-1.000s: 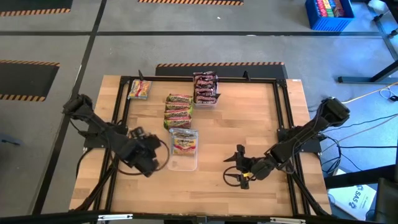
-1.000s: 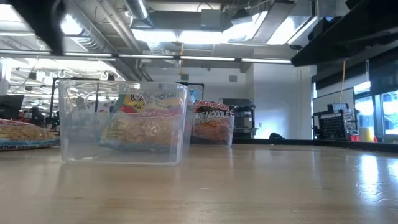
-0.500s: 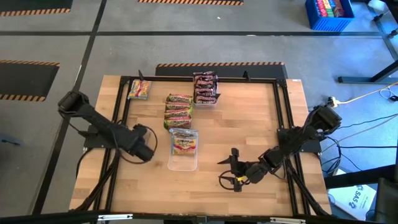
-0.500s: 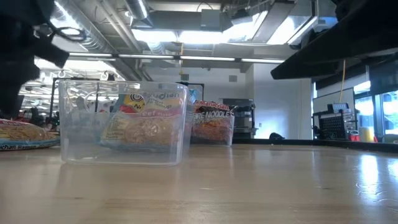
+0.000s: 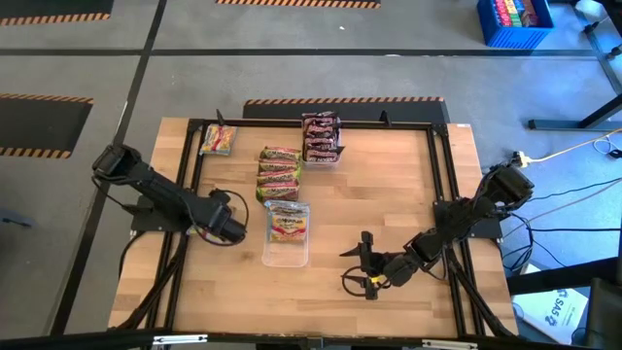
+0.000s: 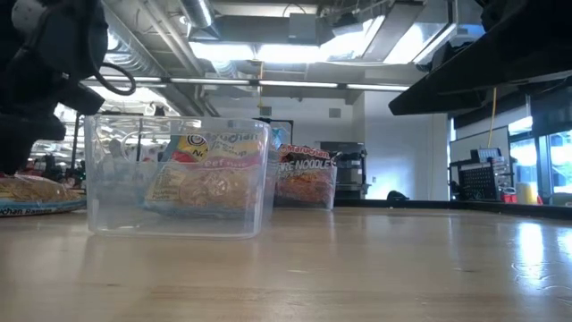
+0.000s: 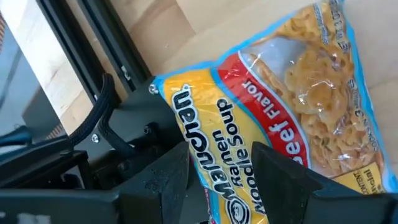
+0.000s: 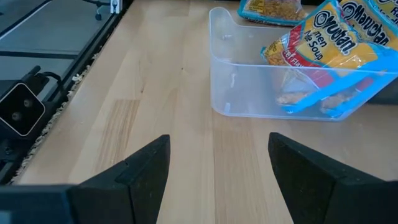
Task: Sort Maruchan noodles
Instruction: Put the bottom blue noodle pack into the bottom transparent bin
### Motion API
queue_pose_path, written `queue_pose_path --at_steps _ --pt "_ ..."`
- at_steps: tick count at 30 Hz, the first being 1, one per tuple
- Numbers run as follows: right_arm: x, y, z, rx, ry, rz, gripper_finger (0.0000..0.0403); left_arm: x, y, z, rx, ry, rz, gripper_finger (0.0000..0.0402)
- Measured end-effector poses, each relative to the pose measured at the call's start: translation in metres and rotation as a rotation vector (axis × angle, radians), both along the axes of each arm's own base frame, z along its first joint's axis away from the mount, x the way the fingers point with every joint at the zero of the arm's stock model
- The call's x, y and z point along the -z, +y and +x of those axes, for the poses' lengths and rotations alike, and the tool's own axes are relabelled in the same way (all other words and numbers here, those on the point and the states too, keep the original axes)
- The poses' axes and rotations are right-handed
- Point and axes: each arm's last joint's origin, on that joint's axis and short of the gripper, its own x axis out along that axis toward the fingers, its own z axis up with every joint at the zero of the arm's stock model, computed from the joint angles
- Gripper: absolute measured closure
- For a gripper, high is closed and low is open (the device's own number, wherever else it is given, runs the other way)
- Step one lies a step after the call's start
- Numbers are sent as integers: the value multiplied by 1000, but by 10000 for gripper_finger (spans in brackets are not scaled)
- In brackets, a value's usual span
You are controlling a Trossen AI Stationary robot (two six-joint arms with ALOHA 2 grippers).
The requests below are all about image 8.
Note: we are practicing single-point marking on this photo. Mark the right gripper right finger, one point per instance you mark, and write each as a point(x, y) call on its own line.
point(308, 186)

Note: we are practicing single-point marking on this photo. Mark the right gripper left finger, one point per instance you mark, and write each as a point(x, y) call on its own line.
point(143, 186)

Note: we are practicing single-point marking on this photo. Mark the clear plastic bin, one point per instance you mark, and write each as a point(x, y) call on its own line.
point(236, 93)

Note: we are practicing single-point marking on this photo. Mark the dark grey plastic bin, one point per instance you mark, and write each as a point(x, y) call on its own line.
point(387, 93)

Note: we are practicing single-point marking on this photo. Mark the black office chair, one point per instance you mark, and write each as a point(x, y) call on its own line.
point(98, 14)

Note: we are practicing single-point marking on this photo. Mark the black table-level camera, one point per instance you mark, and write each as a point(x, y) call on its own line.
point(20, 109)

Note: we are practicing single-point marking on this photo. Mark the silver metal bracket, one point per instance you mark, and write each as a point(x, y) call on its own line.
point(115, 6)

